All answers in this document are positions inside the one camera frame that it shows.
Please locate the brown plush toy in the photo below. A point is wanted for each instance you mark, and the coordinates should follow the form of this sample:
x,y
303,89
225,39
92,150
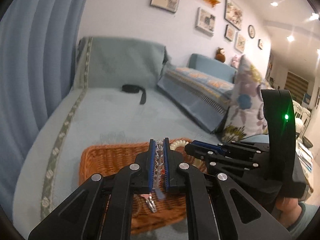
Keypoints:
x,y
220,55

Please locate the pink star hair clip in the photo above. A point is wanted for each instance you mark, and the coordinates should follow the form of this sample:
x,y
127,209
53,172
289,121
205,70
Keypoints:
x,y
149,202

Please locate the black camera mount arc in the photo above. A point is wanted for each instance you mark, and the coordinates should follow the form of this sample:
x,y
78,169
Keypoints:
x,y
279,114

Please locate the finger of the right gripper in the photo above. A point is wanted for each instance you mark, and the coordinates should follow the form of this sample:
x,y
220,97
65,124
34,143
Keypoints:
x,y
209,147
195,152

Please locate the framed picture upper right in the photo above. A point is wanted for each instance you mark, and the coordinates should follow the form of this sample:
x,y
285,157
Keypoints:
x,y
233,14

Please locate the framed picture middle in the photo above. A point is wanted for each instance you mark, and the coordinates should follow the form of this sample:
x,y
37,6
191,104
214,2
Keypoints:
x,y
205,22

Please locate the light blue bed cover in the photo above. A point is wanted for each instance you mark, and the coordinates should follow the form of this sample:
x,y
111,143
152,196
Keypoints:
x,y
50,172

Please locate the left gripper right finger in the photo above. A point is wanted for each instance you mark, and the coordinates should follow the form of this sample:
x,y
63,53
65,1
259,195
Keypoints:
x,y
205,200

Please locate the round wall clock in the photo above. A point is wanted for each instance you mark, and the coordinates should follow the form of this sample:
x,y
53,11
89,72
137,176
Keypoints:
x,y
251,31

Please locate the floral pillow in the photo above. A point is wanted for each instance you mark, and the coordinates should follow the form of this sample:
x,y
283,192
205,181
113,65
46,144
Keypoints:
x,y
245,117

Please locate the small framed picture lower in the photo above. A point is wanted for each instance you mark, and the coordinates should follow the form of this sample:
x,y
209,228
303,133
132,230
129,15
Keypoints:
x,y
230,32

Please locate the folded striped blanket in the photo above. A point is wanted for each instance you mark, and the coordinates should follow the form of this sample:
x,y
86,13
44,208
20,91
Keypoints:
x,y
203,97

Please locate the orange wicker basket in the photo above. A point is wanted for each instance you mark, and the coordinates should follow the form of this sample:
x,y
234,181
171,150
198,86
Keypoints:
x,y
108,160

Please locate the framed picture by clock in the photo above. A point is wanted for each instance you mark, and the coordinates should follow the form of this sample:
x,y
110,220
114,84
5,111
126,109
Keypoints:
x,y
240,42

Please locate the blue sofa back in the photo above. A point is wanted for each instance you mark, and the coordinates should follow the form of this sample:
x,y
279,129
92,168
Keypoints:
x,y
212,67

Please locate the blue curtain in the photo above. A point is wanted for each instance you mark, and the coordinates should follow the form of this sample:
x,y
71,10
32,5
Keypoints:
x,y
38,40

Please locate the person's right hand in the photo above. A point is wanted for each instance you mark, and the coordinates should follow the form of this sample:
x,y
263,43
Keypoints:
x,y
290,210

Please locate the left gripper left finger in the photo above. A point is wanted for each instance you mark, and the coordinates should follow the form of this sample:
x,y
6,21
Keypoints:
x,y
136,178

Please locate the teal headboard cushion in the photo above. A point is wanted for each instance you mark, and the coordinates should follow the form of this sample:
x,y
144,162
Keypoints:
x,y
111,62

